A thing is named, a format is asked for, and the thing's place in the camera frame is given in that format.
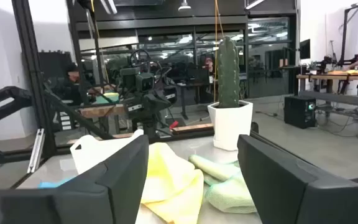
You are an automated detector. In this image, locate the white plastic bin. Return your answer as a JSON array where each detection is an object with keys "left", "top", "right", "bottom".
[{"left": 70, "top": 129, "right": 144, "bottom": 175}]

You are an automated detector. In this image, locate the green cactus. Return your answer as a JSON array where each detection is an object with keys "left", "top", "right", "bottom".
[{"left": 218, "top": 36, "right": 241, "bottom": 109}]

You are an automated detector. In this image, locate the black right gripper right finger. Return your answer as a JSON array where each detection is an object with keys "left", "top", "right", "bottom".
[{"left": 237, "top": 134, "right": 358, "bottom": 224}]

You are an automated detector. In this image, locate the black computer tower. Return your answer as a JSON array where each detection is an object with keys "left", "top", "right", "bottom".
[{"left": 283, "top": 95, "right": 316, "bottom": 129}]

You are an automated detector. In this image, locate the black monitor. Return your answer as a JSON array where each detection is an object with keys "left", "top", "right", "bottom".
[{"left": 299, "top": 39, "right": 311, "bottom": 60}]

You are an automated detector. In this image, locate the wooden background bench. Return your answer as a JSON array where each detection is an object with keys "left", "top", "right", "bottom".
[{"left": 79, "top": 104, "right": 127, "bottom": 119}]

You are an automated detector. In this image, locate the teal blue microfiber towel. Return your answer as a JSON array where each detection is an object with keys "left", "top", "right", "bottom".
[{"left": 38, "top": 177, "right": 74, "bottom": 189}]

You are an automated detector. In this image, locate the white hexagonal plant pot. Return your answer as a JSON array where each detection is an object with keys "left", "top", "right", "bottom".
[{"left": 207, "top": 100, "right": 254, "bottom": 152}]

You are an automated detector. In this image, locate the hanging yellow cable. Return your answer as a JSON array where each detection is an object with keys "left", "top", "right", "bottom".
[{"left": 213, "top": 0, "right": 225, "bottom": 103}]

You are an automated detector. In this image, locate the silver metal bracket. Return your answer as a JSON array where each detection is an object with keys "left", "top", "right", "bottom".
[{"left": 27, "top": 128, "right": 45, "bottom": 174}]

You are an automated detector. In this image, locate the yellow microfiber towel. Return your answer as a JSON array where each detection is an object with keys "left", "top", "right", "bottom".
[{"left": 140, "top": 142, "right": 204, "bottom": 224}]

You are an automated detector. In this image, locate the pale green microfiber towel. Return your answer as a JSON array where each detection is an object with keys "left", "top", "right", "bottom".
[{"left": 188, "top": 154, "right": 257, "bottom": 215}]

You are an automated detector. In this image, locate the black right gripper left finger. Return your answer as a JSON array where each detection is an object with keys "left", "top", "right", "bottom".
[{"left": 0, "top": 134, "right": 150, "bottom": 224}]

